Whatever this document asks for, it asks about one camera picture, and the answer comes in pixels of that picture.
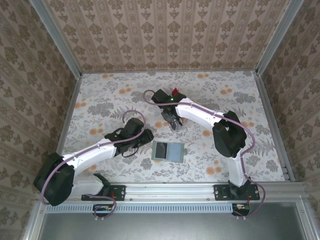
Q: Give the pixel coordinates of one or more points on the clear acrylic card holder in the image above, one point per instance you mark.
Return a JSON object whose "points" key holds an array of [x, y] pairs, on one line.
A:
{"points": [[184, 127]]}

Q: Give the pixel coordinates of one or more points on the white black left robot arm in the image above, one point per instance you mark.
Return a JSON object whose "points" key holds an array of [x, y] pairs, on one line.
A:
{"points": [[92, 155]]}

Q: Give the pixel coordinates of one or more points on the red card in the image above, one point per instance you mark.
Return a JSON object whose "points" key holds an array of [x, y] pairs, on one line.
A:
{"points": [[175, 90]]}

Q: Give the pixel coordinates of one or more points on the black card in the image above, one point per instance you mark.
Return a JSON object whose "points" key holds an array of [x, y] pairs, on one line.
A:
{"points": [[161, 150]]}

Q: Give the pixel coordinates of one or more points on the light blue card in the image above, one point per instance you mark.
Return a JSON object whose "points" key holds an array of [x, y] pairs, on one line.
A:
{"points": [[175, 151]]}

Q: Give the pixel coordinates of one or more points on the floral patterned table cover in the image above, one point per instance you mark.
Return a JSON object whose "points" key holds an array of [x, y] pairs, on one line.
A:
{"points": [[112, 95]]}

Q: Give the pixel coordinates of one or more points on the aluminium front beam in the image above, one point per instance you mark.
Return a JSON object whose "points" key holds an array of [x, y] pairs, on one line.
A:
{"points": [[170, 190]]}

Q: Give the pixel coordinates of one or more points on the grey metal panel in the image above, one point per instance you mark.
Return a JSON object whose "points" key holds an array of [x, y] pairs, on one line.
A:
{"points": [[162, 227]]}

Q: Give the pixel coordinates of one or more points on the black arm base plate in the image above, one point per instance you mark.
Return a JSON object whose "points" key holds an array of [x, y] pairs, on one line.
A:
{"points": [[117, 192], [222, 192]]}

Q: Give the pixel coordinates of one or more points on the aluminium side rail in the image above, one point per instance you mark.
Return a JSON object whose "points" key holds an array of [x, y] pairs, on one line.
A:
{"points": [[67, 120], [270, 107]]}

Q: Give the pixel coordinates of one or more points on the aluminium frame post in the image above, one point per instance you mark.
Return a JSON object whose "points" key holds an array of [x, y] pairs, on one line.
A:
{"points": [[57, 40], [277, 35]]}

